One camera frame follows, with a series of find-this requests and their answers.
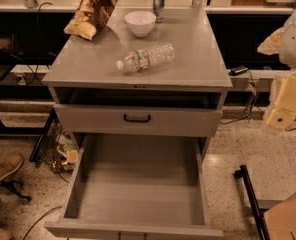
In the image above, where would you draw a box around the brown chip bag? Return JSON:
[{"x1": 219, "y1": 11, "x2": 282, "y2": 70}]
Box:
[{"x1": 64, "y1": 0, "x2": 118, "y2": 40}]

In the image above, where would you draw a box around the grey metal drawer cabinet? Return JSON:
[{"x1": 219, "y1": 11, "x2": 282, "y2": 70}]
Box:
[{"x1": 41, "y1": 6, "x2": 234, "y2": 240}]

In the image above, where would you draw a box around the cardboard box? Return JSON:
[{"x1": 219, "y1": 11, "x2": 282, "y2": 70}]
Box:
[{"x1": 264, "y1": 192, "x2": 296, "y2": 240}]

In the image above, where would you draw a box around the silver drink can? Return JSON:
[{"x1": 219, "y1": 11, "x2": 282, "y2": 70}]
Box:
[{"x1": 153, "y1": 0, "x2": 165, "y2": 23}]

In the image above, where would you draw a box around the black power adapter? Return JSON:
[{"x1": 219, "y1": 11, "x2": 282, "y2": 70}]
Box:
[{"x1": 229, "y1": 66, "x2": 248, "y2": 76}]

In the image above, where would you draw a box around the closed grey middle drawer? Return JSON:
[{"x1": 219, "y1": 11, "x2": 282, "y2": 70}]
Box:
[{"x1": 54, "y1": 104, "x2": 222, "y2": 137}]

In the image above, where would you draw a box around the white ceramic bowl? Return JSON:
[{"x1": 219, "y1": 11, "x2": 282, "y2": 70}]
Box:
[{"x1": 124, "y1": 11, "x2": 156, "y2": 37}]

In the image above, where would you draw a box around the black floor cable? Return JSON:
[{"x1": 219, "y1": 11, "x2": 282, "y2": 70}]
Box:
[{"x1": 21, "y1": 205, "x2": 63, "y2": 240}]

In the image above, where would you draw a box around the black metal stand leg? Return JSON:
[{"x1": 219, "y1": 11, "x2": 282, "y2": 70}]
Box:
[{"x1": 234, "y1": 165, "x2": 270, "y2": 240}]

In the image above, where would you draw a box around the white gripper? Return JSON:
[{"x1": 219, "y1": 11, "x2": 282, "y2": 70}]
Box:
[{"x1": 257, "y1": 9, "x2": 296, "y2": 130}]

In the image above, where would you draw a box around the open grey bottom drawer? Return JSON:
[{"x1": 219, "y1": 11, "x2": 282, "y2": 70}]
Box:
[{"x1": 45, "y1": 134, "x2": 223, "y2": 240}]

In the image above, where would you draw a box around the black drawer handle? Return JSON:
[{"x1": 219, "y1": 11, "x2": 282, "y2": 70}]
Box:
[{"x1": 123, "y1": 114, "x2": 151, "y2": 123}]

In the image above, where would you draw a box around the clear plastic water bottle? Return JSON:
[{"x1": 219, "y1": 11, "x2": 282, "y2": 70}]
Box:
[{"x1": 116, "y1": 42, "x2": 175, "y2": 73}]

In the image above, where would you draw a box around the black wire waste basket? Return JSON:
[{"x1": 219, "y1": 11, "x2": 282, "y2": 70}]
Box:
[{"x1": 39, "y1": 120, "x2": 79, "y2": 173}]

